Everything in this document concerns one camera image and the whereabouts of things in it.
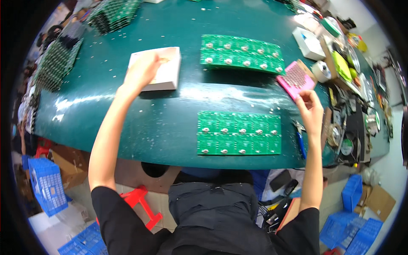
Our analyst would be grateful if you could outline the person's right hand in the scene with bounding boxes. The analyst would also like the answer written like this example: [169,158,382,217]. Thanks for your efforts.
[295,90,324,136]

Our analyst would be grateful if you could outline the person's left hand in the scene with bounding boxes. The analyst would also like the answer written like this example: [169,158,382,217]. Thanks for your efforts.
[123,51,163,94]

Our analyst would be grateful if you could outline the white cardboard box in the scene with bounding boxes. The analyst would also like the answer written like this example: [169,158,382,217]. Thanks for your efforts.
[124,47,181,92]

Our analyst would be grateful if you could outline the pink component tray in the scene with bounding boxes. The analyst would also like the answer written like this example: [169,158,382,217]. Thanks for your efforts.
[276,61,316,101]

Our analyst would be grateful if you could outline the white tape roll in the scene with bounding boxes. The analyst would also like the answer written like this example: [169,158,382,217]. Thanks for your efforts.
[311,61,332,84]

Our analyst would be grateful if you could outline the cluttered workbench with tools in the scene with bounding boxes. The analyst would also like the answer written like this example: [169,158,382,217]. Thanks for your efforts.
[295,0,396,164]

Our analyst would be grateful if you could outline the small white box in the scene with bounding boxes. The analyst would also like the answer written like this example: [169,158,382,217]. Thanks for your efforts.
[292,27,326,61]

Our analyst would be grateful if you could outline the stack of green circuit boards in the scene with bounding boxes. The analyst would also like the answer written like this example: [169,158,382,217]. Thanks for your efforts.
[87,0,141,35]
[33,30,84,93]

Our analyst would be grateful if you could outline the green circuit board panel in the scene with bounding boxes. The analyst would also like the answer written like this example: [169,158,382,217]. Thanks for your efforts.
[200,48,286,76]
[197,110,282,156]
[201,34,283,58]

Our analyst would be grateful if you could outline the black phone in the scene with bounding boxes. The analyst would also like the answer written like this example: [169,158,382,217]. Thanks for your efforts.
[269,169,292,193]

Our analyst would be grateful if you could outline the blue plastic crate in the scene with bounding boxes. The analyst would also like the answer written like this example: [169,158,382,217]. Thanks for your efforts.
[57,221,109,255]
[319,210,384,255]
[27,157,69,217]
[341,174,363,213]

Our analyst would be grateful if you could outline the brown cardboard box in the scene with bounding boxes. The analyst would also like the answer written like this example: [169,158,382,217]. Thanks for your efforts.
[354,185,397,222]
[51,145,92,192]

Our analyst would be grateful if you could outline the red plastic stool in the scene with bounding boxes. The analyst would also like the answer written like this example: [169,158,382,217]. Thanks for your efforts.
[96,186,163,231]
[34,137,53,159]

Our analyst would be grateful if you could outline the person's body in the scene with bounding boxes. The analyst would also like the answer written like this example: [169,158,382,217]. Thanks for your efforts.
[91,170,321,255]

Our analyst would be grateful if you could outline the blue handled pliers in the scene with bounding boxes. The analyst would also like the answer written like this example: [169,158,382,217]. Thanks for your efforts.
[292,119,307,160]

